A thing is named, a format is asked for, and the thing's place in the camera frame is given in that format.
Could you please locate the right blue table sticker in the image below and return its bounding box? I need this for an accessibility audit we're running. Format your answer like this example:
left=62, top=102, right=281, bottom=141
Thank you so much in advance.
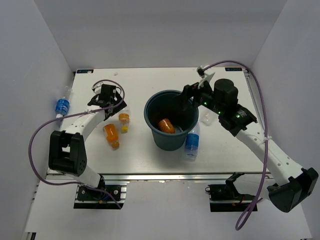
left=224, top=67, right=243, bottom=72

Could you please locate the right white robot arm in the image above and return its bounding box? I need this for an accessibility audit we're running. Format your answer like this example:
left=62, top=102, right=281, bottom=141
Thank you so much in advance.
left=174, top=78, right=319, bottom=213

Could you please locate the clear bottle yellow cap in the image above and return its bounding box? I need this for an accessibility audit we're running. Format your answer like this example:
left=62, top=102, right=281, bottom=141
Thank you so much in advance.
left=118, top=109, right=130, bottom=133

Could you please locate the clear bottle blue label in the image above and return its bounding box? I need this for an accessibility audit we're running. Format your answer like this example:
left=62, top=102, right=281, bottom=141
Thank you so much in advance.
left=55, top=86, right=72, bottom=119

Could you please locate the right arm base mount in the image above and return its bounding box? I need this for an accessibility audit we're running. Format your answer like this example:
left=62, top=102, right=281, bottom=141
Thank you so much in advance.
left=205, top=172, right=254, bottom=213

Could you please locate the orange juice bottle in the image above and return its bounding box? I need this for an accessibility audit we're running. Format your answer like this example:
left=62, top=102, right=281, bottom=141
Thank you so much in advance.
left=103, top=123, right=120, bottom=149

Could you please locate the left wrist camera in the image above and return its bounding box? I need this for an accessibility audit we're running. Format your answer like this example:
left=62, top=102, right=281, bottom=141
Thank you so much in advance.
left=91, top=82, right=103, bottom=93

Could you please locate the dark teal plastic bin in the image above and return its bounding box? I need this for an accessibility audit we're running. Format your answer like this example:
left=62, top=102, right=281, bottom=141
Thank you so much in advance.
left=143, top=90, right=199, bottom=151

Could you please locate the blue label water bottle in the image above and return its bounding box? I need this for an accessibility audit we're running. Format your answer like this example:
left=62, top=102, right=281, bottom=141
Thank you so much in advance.
left=184, top=122, right=200, bottom=161

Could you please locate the left blue table sticker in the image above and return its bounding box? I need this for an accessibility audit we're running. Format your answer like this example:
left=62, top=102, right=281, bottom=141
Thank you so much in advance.
left=76, top=69, right=94, bottom=74

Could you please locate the crushed clear plastic bottle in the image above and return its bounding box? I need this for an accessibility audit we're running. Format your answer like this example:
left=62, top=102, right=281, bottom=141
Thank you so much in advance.
left=200, top=111, right=215, bottom=126

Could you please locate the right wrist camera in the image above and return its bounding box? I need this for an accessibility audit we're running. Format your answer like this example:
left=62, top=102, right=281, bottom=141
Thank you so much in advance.
left=196, top=65, right=216, bottom=89

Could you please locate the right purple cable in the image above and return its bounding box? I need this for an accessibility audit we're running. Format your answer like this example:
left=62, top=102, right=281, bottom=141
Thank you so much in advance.
left=203, top=59, right=270, bottom=231

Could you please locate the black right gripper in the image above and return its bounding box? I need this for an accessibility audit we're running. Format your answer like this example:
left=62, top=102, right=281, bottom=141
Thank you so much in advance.
left=172, top=76, right=224, bottom=115

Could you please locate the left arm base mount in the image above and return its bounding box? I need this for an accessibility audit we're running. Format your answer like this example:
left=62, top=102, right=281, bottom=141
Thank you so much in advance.
left=73, top=184, right=127, bottom=210

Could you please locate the blue table sticker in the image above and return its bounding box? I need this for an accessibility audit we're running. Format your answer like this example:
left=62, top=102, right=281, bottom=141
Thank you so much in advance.
left=224, top=67, right=243, bottom=72
left=76, top=69, right=94, bottom=74

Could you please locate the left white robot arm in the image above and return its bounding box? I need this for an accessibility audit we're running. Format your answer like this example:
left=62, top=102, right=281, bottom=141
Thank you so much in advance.
left=48, top=82, right=127, bottom=200

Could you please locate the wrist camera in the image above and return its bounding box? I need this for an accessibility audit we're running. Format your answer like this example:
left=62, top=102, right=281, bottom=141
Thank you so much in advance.
left=196, top=65, right=216, bottom=89
left=91, top=82, right=103, bottom=93

